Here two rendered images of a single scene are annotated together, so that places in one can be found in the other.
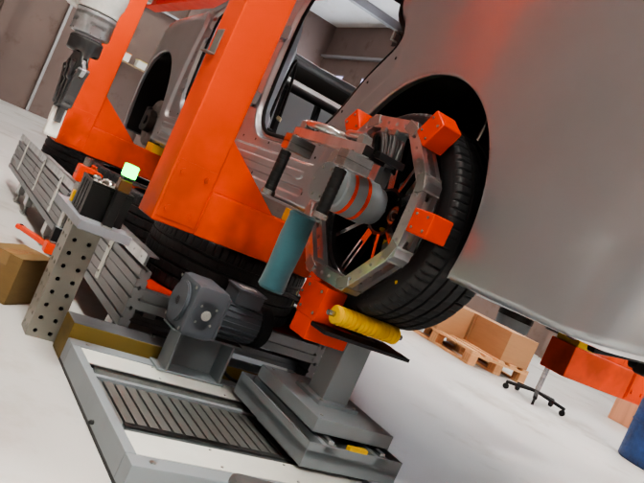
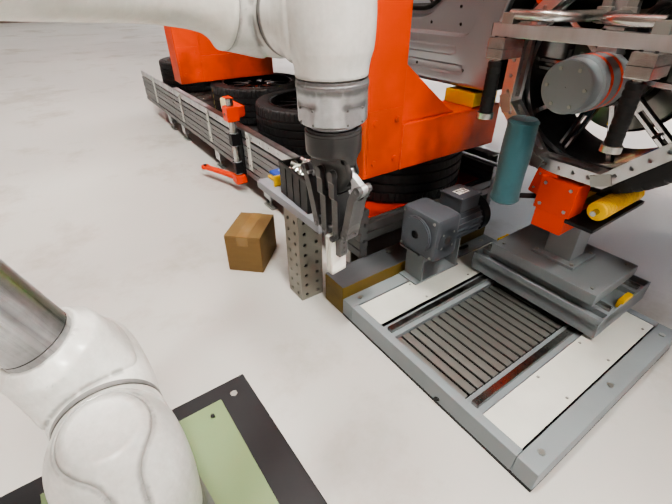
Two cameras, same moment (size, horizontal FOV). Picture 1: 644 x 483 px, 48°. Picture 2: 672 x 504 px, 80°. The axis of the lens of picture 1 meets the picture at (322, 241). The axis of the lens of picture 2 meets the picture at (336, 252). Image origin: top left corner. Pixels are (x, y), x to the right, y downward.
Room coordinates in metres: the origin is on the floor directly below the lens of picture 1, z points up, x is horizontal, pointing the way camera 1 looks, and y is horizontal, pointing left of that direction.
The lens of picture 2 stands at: (1.12, 0.69, 1.06)
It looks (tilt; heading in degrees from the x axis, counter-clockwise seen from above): 33 degrees down; 357
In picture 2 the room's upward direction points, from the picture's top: straight up
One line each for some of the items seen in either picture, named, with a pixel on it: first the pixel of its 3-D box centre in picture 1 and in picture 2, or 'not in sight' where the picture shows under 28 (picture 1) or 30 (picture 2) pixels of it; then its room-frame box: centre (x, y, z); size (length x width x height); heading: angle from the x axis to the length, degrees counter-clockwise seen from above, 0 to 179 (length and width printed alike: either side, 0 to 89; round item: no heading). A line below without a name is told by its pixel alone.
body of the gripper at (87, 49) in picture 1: (80, 57); (333, 157); (1.64, 0.67, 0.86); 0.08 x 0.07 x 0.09; 38
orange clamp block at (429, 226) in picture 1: (428, 226); not in sight; (1.97, -0.25, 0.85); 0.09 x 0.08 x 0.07; 32
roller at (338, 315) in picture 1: (365, 325); (616, 200); (2.18, -0.22, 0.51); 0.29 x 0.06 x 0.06; 122
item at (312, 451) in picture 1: (313, 425); (554, 273); (2.32, -0.22, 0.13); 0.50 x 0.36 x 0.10; 32
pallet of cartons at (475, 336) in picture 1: (467, 333); not in sight; (7.80, -1.83, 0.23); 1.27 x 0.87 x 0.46; 27
